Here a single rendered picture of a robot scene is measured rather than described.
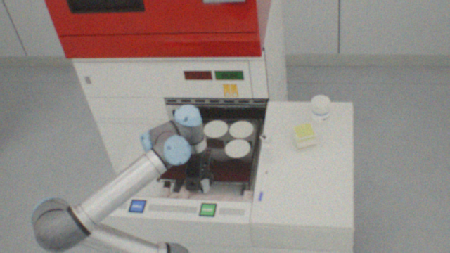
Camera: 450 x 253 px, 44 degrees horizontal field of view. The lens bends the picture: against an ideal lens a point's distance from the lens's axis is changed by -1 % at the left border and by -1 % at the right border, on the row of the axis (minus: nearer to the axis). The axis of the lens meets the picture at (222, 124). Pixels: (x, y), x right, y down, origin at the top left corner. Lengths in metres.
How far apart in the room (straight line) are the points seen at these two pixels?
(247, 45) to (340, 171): 0.58
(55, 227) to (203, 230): 0.64
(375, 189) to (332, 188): 1.28
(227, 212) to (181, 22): 0.71
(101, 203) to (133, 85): 1.00
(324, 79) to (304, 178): 2.00
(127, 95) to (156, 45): 0.37
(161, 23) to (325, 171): 0.81
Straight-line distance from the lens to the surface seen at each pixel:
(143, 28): 2.18
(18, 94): 4.50
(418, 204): 3.25
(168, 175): 2.22
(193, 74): 2.33
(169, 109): 2.47
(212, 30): 2.12
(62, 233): 1.55
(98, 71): 2.45
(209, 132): 2.35
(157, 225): 2.05
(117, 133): 2.69
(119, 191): 1.54
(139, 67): 2.37
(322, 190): 2.02
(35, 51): 4.63
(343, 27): 3.91
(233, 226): 1.97
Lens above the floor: 2.51
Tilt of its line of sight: 43 degrees down
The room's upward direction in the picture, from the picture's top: 10 degrees counter-clockwise
